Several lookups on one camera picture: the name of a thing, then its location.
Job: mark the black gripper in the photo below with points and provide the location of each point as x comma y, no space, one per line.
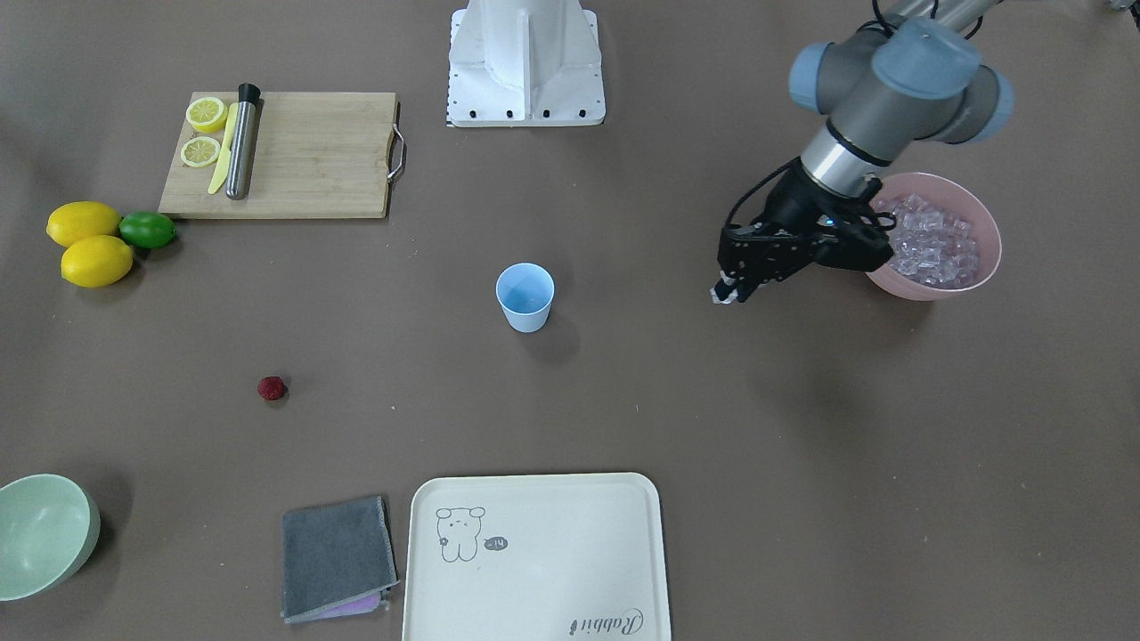
789,206

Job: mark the clear ice cube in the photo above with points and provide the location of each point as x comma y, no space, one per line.
723,293

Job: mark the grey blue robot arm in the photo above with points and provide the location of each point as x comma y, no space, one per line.
910,74

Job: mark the pile of clear ice cubes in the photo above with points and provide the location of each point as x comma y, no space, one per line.
932,245

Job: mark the light blue plastic cup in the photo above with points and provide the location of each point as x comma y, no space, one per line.
525,293

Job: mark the pink bowl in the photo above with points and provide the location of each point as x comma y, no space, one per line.
944,193

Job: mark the cream rabbit tray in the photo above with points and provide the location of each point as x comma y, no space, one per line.
537,557

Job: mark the wooden cutting board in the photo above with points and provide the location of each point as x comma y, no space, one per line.
317,155

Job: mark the red strawberry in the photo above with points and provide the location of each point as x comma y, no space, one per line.
272,388

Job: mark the grey folded cloth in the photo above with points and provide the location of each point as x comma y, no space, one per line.
337,560

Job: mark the steel muddler black tip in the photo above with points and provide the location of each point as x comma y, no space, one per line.
243,142

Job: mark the yellow plastic knife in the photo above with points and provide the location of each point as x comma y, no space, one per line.
223,162

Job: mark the lower lemon half slice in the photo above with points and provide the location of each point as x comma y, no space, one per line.
200,151

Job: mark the lemon half slice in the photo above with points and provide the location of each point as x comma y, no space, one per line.
200,151
206,114

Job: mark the upper lemon half slice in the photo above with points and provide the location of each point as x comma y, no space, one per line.
206,114

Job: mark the green lime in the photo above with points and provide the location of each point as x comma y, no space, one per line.
147,230

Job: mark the lower whole yellow lemon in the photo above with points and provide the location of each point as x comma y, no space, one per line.
96,261

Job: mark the whole yellow lemon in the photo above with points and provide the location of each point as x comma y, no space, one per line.
96,261
79,220

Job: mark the upper whole yellow lemon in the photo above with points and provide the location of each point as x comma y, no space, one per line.
79,220

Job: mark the pale green bowl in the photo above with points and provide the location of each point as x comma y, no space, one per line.
49,528

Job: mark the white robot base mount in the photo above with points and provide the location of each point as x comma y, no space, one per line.
525,64

